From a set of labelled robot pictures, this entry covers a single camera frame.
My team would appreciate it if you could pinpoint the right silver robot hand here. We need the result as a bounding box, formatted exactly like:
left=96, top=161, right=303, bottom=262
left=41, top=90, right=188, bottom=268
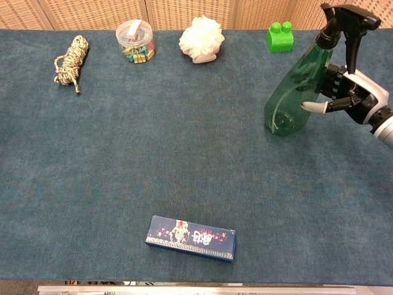
left=300, top=63, right=391, bottom=126

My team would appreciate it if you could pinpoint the green spray bottle black trigger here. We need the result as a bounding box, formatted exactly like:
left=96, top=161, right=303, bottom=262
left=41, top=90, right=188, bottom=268
left=263, top=2, right=383, bottom=137

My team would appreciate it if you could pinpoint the green toy building block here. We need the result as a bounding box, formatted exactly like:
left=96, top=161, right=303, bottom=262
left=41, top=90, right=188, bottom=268
left=265, top=21, right=295, bottom=53

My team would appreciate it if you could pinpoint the white mesh bath loofah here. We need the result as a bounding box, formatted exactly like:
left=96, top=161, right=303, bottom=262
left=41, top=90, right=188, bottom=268
left=178, top=16, right=225, bottom=65

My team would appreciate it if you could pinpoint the blue felt table cloth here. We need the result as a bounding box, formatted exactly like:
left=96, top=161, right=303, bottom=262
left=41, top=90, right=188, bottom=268
left=0, top=28, right=393, bottom=283

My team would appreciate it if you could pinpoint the blue printed cardboard box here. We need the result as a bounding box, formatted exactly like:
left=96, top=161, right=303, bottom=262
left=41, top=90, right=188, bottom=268
left=145, top=214, right=237, bottom=264

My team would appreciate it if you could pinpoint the clear jar of binder clips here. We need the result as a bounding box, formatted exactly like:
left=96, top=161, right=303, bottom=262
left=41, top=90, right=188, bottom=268
left=115, top=19, right=157, bottom=65

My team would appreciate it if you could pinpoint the woven rattan folding screen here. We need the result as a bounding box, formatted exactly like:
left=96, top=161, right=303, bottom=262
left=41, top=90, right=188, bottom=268
left=0, top=0, right=393, bottom=31

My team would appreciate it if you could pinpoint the aluminium frame rail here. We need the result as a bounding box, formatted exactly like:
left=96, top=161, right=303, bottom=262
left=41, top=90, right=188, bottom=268
left=36, top=284, right=379, bottom=295

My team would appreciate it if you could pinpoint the beige braided rope bundle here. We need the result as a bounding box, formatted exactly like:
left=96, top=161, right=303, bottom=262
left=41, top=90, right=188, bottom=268
left=53, top=34, right=90, bottom=95

